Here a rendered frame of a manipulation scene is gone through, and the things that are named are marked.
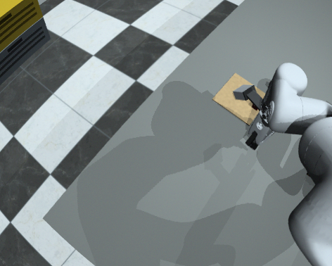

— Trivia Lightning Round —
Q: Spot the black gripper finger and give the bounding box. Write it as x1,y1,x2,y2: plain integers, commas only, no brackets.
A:
245,131,258,150

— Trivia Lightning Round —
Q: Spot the tan mottled mat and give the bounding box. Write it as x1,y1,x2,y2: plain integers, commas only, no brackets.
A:
212,73,259,126

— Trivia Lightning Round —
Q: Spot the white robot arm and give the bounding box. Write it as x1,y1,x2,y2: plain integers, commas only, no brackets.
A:
233,63,332,266

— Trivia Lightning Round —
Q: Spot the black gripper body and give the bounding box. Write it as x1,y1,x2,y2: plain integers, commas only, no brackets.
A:
248,106,275,146

